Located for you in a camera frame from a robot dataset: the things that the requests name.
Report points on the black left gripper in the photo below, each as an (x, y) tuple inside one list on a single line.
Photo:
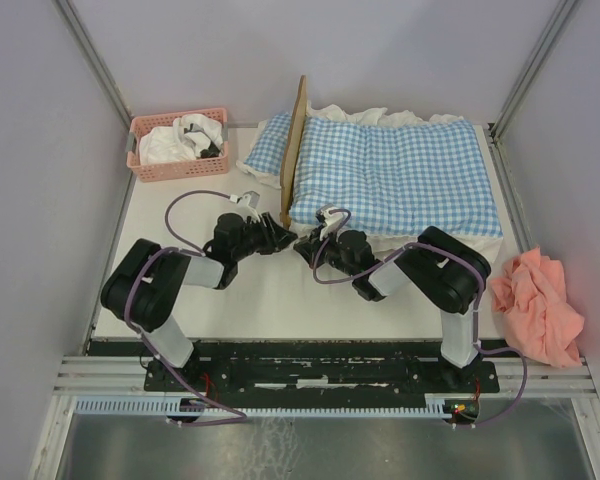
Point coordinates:
[(275, 237)]

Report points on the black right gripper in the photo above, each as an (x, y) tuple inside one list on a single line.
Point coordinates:
[(311, 244)]

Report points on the blue gingham pillow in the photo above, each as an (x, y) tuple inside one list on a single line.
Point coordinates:
[(264, 160)]

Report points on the blue gingham mattress pad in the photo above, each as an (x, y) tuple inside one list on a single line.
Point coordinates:
[(397, 181)]

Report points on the wooden pet bed frame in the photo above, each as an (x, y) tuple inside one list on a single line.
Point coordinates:
[(291, 153)]

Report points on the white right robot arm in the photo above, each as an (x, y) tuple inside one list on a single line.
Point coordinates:
[(451, 275)]

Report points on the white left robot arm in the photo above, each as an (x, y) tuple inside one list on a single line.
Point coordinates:
[(144, 287)]

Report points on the pink plastic basket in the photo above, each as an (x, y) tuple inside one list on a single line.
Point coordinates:
[(142, 125)]

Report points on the white cloth in basket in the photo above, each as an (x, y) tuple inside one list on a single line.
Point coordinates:
[(189, 137)]

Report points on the pink cloth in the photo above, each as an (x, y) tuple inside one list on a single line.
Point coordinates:
[(537, 319)]

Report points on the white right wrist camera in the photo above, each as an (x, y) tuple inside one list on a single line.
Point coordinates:
[(329, 218)]

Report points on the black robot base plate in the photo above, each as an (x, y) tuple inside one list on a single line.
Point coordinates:
[(335, 373)]

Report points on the aluminium frame post left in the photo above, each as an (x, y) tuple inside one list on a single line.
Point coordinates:
[(78, 31)]

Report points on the aluminium frame post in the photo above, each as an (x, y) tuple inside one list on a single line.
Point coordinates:
[(78, 31), (532, 67)]

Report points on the aluminium frame post right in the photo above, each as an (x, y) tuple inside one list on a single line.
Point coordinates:
[(532, 67)]

